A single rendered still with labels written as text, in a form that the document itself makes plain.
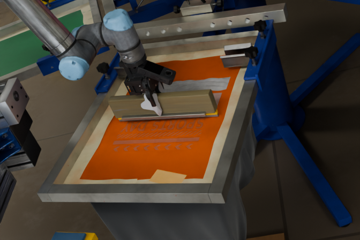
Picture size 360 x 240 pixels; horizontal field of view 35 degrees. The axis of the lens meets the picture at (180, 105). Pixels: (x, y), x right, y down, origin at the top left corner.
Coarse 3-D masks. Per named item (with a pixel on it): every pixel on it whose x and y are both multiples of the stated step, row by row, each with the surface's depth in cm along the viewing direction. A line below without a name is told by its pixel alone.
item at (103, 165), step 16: (160, 64) 212; (176, 64) 208; (176, 80) 200; (112, 128) 188; (96, 160) 177; (112, 160) 175; (128, 160) 172; (144, 160) 170; (96, 176) 171; (112, 176) 168; (128, 176) 166
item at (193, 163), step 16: (192, 64) 205; (208, 64) 201; (224, 96) 183; (224, 112) 176; (208, 128) 172; (208, 144) 166; (160, 160) 167; (176, 160) 165; (192, 160) 163; (208, 160) 161; (144, 176) 164; (192, 176) 158
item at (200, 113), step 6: (150, 114) 182; (156, 114) 181; (162, 114) 180; (168, 114) 179; (174, 114) 178; (180, 114) 177; (186, 114) 176; (192, 114) 175; (198, 114) 174; (204, 114) 173; (126, 120) 185
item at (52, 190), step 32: (256, 32) 201; (96, 96) 201; (64, 160) 176; (224, 160) 153; (64, 192) 164; (96, 192) 159; (128, 192) 155; (160, 192) 151; (192, 192) 147; (224, 192) 146
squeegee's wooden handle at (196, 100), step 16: (112, 96) 185; (128, 96) 182; (160, 96) 176; (176, 96) 174; (192, 96) 171; (208, 96) 169; (128, 112) 184; (144, 112) 182; (176, 112) 178; (208, 112) 174
